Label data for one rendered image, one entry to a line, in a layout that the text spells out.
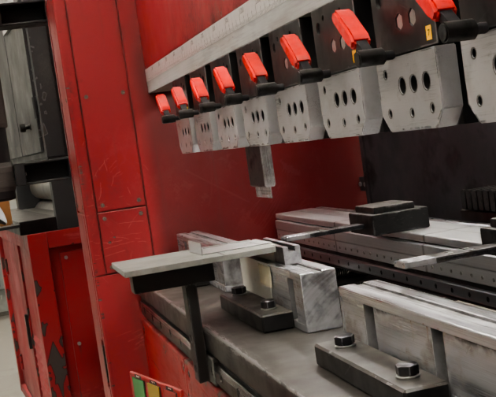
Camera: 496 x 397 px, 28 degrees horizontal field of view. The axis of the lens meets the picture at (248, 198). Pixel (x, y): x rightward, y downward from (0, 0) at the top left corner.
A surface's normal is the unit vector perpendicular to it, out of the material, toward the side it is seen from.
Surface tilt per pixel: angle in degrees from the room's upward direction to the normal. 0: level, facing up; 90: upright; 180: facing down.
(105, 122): 90
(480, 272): 90
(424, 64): 90
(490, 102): 90
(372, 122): 135
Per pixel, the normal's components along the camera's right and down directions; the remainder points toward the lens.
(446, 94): 0.25, 0.03
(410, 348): -0.96, 0.15
